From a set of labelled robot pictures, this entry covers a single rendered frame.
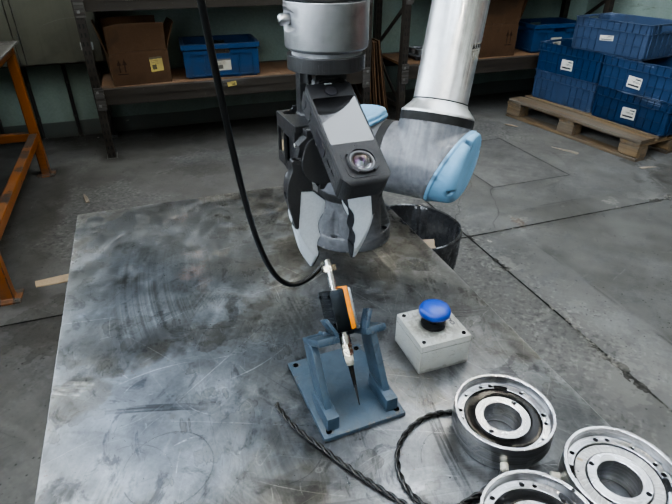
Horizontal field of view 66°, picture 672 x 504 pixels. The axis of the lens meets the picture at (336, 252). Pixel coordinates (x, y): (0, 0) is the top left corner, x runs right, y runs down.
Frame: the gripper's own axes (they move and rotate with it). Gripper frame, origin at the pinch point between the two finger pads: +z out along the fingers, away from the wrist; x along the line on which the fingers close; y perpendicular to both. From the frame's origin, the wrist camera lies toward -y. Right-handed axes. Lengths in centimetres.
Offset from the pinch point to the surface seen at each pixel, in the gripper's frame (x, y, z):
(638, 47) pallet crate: -307, 216, 30
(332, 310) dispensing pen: 0.9, -1.7, 6.1
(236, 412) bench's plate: 12.5, -0.6, 18.3
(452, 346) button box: -14.4, -3.6, 14.8
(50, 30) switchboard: 51, 358, 20
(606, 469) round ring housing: -19.8, -23.4, 16.7
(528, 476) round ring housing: -10.7, -22.1, 14.7
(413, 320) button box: -11.7, 1.5, 13.7
